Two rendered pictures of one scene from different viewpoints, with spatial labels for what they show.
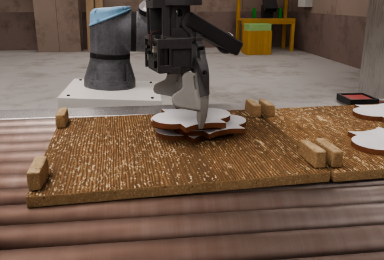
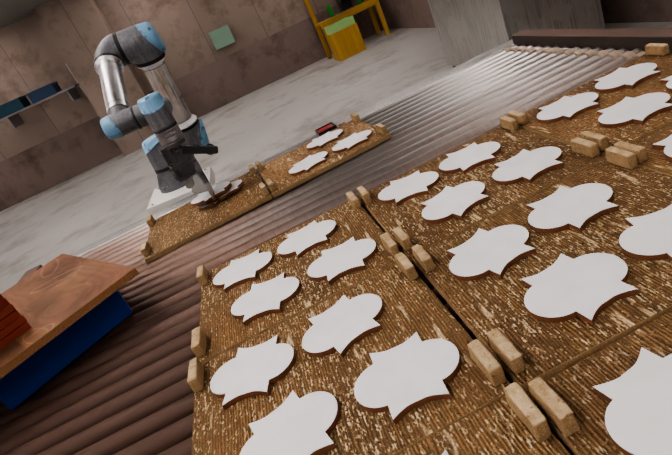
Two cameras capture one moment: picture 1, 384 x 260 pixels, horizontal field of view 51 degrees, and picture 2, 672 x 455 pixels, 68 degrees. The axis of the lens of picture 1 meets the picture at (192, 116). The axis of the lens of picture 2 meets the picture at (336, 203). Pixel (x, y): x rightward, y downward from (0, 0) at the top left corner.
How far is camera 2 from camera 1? 1.02 m
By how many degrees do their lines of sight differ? 7
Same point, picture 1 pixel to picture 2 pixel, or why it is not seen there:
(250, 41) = (337, 45)
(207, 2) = (276, 20)
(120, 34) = not seen: hidden behind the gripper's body
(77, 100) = (159, 205)
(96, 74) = (164, 182)
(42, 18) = not seen: hidden behind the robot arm
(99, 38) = (155, 160)
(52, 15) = not seen: hidden behind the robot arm
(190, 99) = (200, 187)
